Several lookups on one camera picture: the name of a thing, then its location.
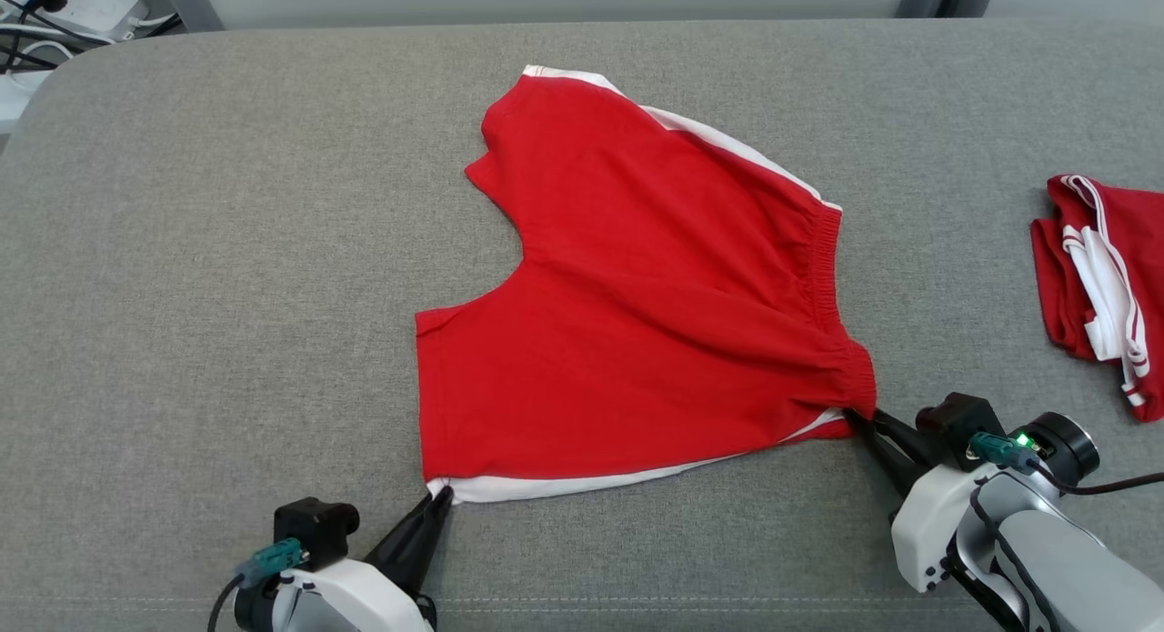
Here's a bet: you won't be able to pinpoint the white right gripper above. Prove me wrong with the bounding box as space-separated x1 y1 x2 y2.
844 408 1006 596

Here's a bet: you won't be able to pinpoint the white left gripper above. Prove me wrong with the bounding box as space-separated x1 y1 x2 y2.
271 487 455 632

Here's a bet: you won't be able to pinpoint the red white jersey shirt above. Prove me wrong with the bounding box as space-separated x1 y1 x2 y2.
1029 173 1164 425

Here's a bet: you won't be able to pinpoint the red white-striped shorts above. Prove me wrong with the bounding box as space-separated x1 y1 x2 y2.
415 64 879 507

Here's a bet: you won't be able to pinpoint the plain white power strip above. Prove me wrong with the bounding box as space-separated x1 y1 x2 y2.
0 66 57 131

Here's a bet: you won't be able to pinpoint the white power strip with sockets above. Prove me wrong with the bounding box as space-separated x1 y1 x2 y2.
0 0 152 44

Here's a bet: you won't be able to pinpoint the teal right camera connector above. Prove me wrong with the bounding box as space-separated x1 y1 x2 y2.
968 431 1039 475

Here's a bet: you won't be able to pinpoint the teal camera connector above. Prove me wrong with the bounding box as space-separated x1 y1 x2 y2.
234 537 306 590
968 431 1039 475

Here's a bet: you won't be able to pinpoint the teal left camera connector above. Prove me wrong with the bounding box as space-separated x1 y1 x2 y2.
234 537 306 590

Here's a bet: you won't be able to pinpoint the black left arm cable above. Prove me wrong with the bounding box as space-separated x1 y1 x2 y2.
206 576 245 632

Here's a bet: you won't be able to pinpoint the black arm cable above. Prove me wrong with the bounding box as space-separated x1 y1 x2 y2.
1032 464 1164 497
206 576 245 632

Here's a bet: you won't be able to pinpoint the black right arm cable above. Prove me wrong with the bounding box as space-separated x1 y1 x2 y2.
1032 464 1164 497

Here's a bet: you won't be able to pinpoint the slanted grey partition post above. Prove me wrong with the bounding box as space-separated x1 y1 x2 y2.
157 0 226 35

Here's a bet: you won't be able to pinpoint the black floor cable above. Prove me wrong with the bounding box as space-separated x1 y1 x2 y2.
0 0 101 76

